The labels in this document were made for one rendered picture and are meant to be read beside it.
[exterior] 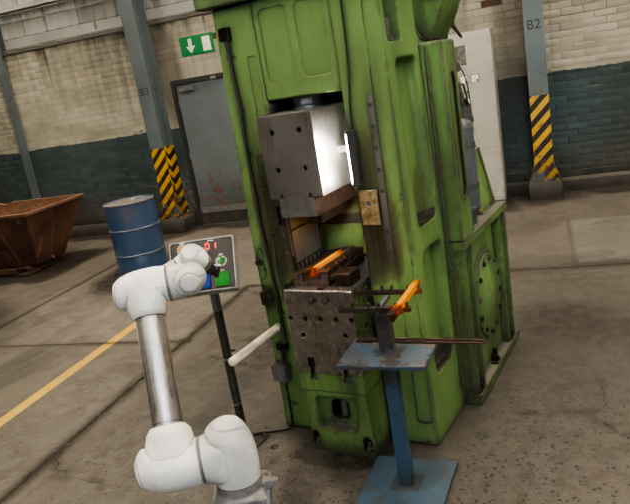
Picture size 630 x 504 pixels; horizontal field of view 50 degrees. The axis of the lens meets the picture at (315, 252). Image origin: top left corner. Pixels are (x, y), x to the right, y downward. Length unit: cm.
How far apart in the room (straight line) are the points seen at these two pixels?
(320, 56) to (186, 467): 191
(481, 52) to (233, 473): 665
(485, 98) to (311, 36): 520
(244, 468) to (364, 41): 187
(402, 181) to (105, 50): 798
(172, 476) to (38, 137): 963
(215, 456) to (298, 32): 195
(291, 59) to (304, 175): 55
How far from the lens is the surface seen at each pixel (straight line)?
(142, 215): 768
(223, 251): 346
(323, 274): 329
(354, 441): 358
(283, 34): 333
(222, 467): 230
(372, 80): 313
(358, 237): 370
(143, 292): 240
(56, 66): 1119
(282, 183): 326
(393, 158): 314
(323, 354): 340
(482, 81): 827
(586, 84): 891
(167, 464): 231
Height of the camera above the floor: 192
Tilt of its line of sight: 15 degrees down
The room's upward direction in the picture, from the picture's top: 10 degrees counter-clockwise
